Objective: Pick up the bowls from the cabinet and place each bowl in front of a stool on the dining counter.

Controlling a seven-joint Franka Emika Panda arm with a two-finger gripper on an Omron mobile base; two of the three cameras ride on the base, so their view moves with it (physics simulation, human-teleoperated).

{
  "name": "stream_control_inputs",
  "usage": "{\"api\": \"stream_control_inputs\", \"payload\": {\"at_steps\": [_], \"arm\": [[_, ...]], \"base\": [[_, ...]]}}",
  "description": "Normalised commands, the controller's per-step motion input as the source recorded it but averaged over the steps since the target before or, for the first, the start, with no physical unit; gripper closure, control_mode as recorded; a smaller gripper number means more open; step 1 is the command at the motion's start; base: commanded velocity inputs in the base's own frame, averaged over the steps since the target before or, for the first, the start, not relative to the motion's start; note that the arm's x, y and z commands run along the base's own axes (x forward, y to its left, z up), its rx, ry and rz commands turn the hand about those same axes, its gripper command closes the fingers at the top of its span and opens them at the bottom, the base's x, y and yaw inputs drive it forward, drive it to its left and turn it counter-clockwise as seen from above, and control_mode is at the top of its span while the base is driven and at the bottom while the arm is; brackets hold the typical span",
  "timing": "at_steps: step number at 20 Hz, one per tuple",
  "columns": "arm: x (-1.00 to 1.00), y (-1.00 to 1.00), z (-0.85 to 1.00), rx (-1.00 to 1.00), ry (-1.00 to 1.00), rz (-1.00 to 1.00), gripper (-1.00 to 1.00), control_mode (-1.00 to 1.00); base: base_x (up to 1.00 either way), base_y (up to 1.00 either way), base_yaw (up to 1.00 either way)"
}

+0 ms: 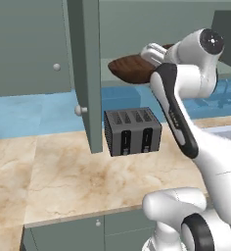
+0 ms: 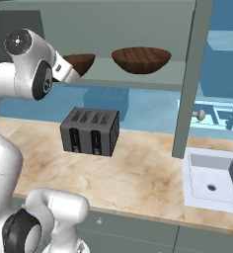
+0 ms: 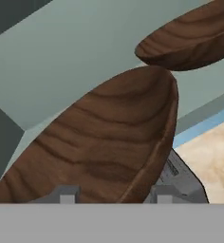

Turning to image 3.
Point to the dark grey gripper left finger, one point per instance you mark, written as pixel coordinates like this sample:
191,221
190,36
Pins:
68,193

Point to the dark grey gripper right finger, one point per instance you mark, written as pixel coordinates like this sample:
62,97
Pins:
180,183

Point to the pale green cabinet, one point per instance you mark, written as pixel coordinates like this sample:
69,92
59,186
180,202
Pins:
69,53

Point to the dark grey cabinet door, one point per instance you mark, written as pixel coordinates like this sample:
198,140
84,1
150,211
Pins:
3,142

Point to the brown wooden bowl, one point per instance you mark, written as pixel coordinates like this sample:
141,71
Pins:
110,136
193,41

